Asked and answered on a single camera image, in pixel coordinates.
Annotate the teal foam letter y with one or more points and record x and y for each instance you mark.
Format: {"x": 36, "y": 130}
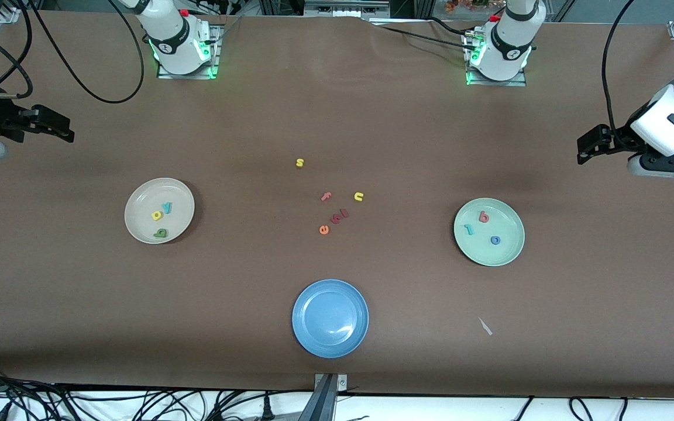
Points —
{"x": 167, "y": 207}

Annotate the green foam letter b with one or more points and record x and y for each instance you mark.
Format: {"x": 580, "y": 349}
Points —
{"x": 161, "y": 233}

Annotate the teal foam letter l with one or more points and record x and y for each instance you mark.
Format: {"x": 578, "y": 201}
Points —
{"x": 469, "y": 229}

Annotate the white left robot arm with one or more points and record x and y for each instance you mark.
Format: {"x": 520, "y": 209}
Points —
{"x": 509, "y": 47}

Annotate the beige round plate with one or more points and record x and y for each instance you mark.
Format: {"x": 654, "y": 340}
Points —
{"x": 144, "y": 202}

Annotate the light green round plate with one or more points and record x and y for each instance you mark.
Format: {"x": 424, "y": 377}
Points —
{"x": 501, "y": 219}

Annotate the orange dried flowers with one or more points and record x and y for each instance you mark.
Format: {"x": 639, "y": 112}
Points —
{"x": 460, "y": 6}

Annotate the small white paper scrap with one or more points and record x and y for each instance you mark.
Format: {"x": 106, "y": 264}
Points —
{"x": 485, "y": 326}

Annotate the brown table cover sheet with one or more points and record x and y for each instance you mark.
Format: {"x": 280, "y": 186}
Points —
{"x": 337, "y": 117}

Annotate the pink foam letter f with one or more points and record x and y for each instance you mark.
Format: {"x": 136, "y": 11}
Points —
{"x": 326, "y": 196}

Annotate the blue round plate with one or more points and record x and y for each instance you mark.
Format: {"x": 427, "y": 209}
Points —
{"x": 330, "y": 318}

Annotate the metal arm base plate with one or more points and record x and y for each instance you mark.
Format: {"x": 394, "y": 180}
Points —
{"x": 188, "y": 76}
{"x": 498, "y": 83}

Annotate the grey metal frame block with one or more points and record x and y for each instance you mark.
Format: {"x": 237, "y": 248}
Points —
{"x": 343, "y": 9}

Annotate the grey metal camera bracket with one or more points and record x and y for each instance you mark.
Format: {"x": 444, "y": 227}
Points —
{"x": 328, "y": 403}

